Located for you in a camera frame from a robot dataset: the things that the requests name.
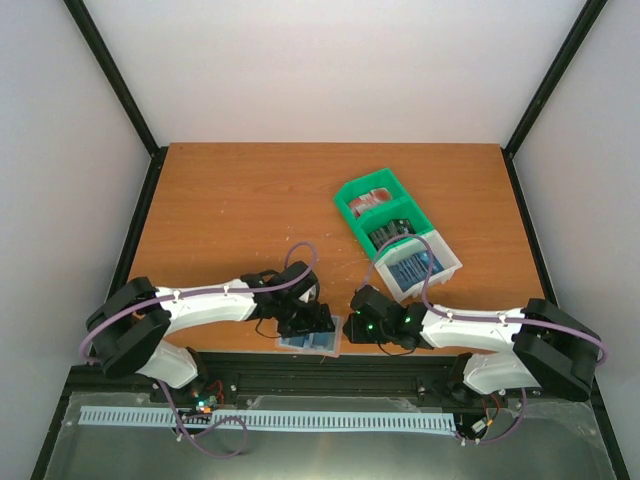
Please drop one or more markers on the black aluminium frame rail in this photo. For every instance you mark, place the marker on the black aluminium frame rail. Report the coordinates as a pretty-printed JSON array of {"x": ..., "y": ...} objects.
[{"x": 425, "y": 381}]

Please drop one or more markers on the right black corner post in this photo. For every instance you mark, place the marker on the right black corner post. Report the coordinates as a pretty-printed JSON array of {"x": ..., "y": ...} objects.
[{"x": 570, "y": 46}]

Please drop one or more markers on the red white card stack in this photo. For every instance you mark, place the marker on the red white card stack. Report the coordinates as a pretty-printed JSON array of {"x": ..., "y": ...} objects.
[{"x": 369, "y": 200}]

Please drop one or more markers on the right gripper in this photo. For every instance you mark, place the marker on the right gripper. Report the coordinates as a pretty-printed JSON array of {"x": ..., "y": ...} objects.
[{"x": 356, "y": 335}]

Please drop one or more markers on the blue card stack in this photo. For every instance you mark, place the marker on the blue card stack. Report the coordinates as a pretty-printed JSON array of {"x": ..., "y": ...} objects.
[{"x": 413, "y": 269}]

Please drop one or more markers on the black card stack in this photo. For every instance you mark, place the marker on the black card stack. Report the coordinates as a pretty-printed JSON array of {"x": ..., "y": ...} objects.
[{"x": 381, "y": 235}]

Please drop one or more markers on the left black corner post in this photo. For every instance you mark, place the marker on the left black corner post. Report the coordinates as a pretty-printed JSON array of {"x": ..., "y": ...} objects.
[{"x": 93, "y": 38}]

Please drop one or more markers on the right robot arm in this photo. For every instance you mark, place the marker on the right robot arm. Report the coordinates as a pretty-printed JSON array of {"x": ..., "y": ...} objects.
[{"x": 538, "y": 346}]

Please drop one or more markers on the green bin with red cards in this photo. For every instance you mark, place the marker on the green bin with red cards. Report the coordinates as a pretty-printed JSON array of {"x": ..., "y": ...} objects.
[{"x": 353, "y": 188}]

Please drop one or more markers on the left electronics board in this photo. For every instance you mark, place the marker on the left electronics board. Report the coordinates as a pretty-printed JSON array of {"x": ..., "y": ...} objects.
[{"x": 210, "y": 398}]

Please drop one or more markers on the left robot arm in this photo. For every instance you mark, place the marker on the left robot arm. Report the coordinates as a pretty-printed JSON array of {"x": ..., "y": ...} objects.
[{"x": 127, "y": 334}]

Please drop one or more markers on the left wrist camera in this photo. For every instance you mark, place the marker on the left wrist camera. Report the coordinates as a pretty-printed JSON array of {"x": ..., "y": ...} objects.
[{"x": 311, "y": 294}]

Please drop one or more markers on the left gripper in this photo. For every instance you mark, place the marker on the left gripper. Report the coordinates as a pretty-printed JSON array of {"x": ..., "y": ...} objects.
[{"x": 315, "y": 321}]

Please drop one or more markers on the white bin with blue cards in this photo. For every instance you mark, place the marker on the white bin with blue cards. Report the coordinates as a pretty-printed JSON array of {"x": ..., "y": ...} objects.
[{"x": 432, "y": 242}]

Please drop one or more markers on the black corner post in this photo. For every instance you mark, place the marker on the black corner post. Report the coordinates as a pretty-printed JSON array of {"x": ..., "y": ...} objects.
[
  {"x": 570, "y": 46},
  {"x": 93, "y": 38}
]

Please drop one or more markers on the right connector plug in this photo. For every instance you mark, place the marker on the right connector plug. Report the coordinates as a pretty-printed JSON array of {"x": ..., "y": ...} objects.
[{"x": 480, "y": 427}]

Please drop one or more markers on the light blue cable duct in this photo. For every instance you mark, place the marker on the light blue cable duct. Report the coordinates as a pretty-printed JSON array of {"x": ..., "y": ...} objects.
[{"x": 274, "y": 421}]

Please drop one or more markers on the green bin with black cards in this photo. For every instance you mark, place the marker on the green bin with black cards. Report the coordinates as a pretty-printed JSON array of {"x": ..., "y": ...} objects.
[{"x": 376, "y": 226}]

